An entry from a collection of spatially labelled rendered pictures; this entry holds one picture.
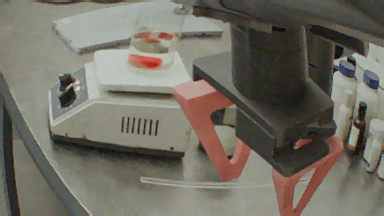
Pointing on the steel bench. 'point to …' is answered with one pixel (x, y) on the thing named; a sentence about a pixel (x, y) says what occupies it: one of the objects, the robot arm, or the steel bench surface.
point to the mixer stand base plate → (119, 26)
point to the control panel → (75, 93)
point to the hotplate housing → (125, 121)
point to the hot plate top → (108, 79)
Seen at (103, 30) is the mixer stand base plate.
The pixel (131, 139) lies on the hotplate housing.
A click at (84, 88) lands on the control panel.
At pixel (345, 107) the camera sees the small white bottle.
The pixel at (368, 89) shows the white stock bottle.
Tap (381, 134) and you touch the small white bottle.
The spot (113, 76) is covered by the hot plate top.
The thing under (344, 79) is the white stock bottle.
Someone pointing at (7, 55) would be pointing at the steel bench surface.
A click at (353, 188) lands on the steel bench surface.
